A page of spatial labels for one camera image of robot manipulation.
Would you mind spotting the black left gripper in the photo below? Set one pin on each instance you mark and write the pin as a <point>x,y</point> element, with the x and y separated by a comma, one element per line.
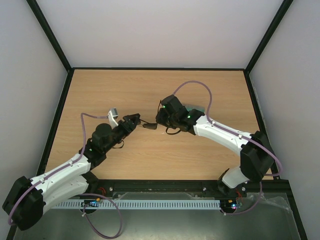
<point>132,126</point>

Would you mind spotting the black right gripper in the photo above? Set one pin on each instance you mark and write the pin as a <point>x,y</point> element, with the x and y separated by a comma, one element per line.
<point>162,117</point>

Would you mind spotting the black round sunglasses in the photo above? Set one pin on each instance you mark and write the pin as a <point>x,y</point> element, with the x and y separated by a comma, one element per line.
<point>148,125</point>

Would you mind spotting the grey felt glasses case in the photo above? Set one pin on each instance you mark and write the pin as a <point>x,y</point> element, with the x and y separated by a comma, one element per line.
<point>190,107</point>

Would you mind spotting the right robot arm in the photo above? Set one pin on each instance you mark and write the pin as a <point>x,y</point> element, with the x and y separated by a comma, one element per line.
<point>254,149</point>

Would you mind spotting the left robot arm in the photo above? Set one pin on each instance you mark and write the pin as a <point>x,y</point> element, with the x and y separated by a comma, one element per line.
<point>29,198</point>

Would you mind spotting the left green circuit board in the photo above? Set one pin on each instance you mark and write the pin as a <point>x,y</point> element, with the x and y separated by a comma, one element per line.
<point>95,201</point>

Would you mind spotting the green circuit board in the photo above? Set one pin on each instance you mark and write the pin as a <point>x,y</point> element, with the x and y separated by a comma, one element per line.
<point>95,201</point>
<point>234,203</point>

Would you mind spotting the right green circuit board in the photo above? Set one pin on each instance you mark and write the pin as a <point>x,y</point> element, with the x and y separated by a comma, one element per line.
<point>234,203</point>

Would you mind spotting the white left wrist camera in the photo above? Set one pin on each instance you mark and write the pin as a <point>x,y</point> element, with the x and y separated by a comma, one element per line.
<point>113,116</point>

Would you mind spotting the light blue slotted cable duct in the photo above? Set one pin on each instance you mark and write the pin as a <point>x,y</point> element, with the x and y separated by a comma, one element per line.
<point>131,204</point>

